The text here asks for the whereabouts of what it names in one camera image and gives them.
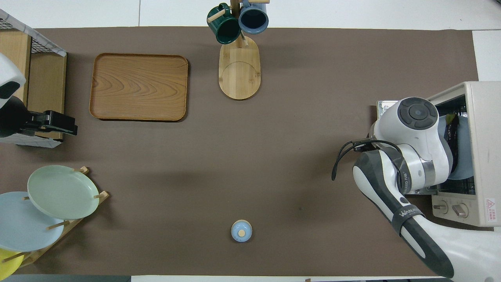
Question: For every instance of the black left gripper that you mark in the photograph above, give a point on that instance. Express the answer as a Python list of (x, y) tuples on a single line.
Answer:
[(39, 121)]

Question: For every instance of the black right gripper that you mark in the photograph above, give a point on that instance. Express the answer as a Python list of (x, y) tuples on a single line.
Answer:
[(450, 164)]

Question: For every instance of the light blue plate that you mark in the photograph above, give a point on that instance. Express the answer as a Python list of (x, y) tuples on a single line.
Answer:
[(464, 156)]

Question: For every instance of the white toaster oven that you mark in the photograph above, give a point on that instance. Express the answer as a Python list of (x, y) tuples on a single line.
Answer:
[(485, 137)]

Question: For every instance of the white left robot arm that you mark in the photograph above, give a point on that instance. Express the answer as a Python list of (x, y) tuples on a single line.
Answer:
[(9, 70)]

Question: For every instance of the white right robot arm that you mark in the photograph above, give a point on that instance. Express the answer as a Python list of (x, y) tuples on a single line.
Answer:
[(415, 133)]

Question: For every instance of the pale green plate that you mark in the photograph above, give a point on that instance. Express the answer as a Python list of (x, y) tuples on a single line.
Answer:
[(62, 192)]

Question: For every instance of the wooden plate rack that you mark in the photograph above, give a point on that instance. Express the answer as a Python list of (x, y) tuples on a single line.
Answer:
[(103, 195)]

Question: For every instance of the wooden serving tray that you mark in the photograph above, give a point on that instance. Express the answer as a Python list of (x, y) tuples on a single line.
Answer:
[(139, 88)]

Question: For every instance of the pale blue racked plate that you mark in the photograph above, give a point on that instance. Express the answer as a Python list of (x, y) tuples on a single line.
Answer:
[(23, 227)]

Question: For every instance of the yellow plate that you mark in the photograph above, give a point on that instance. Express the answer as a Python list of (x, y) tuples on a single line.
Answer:
[(8, 264)]

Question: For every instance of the brown table mat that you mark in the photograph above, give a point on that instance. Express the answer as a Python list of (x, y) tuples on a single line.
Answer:
[(274, 156)]

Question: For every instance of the wooden mug tree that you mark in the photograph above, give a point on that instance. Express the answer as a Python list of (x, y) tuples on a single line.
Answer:
[(239, 74)]

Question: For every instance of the dark green mug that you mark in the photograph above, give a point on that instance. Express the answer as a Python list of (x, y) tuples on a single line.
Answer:
[(225, 29)]

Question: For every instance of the small blue domed bell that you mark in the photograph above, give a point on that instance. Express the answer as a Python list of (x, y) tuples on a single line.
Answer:
[(241, 231)]

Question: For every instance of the blue mug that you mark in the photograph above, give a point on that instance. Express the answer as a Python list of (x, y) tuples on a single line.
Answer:
[(253, 19)]

